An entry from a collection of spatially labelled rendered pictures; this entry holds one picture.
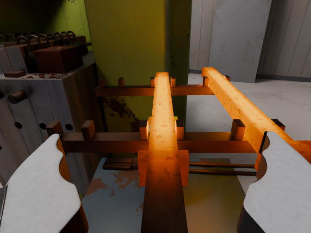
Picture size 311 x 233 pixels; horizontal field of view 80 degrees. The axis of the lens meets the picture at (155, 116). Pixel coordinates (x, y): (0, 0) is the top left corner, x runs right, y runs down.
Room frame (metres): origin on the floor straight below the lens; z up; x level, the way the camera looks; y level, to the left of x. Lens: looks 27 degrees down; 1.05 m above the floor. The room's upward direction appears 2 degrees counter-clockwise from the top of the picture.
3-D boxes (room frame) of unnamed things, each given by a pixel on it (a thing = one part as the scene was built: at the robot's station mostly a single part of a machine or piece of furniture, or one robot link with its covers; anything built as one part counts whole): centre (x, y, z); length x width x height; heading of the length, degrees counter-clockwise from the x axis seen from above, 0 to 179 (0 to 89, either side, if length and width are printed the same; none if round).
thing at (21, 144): (0.80, 0.40, 0.69); 0.56 x 0.38 x 0.45; 172
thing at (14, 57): (0.80, 0.45, 0.96); 0.42 x 0.20 x 0.09; 172
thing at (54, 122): (0.32, 0.11, 0.92); 0.23 x 0.06 x 0.02; 177
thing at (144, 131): (0.31, -0.01, 0.92); 0.23 x 0.06 x 0.02; 177
